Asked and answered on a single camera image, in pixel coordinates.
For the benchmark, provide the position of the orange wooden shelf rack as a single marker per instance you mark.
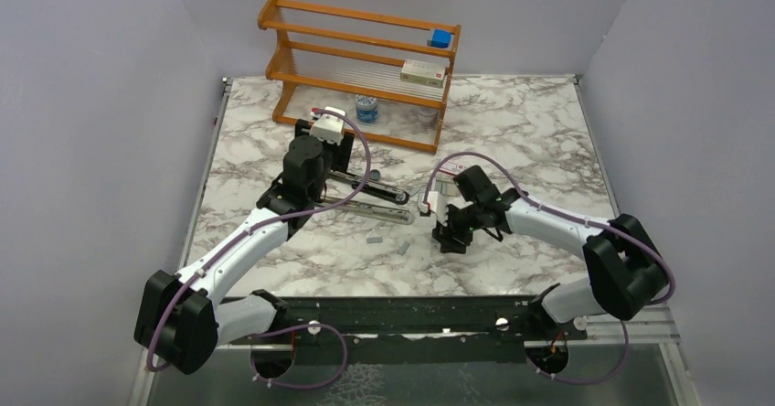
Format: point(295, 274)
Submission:
point(326, 55)

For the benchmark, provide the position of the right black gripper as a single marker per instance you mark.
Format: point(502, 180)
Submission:
point(446, 235)

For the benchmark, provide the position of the black stapler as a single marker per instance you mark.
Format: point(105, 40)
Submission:
point(372, 188)

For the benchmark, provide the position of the clear plastic jar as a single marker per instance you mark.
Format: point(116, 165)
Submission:
point(427, 116)

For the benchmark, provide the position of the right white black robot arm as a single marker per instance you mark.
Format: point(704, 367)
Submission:
point(624, 271)

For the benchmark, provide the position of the blue white plastic jar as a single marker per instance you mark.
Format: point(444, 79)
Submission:
point(366, 108)

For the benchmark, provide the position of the small red staples box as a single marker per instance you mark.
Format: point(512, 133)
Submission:
point(451, 168)

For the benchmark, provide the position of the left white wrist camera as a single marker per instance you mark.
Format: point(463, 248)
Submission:
point(328, 124)

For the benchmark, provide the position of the aluminium frame rail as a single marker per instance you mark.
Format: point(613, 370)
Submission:
point(654, 374)

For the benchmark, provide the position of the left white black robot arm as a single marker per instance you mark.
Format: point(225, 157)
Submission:
point(184, 315)

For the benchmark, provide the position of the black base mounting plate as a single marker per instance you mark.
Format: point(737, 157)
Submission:
point(408, 330)

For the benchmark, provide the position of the white green staples carton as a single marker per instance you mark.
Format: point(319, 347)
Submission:
point(423, 73)

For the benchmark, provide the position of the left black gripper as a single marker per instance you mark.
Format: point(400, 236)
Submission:
point(340, 151)

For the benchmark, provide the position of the blue box on shelf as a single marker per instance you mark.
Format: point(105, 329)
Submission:
point(439, 38)

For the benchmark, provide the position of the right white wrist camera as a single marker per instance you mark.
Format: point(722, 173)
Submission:
point(434, 205)

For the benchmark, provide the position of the silver chrome stapler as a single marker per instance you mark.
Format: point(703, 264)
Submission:
point(373, 211)

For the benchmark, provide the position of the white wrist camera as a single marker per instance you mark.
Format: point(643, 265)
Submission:
point(434, 205)
point(328, 124)

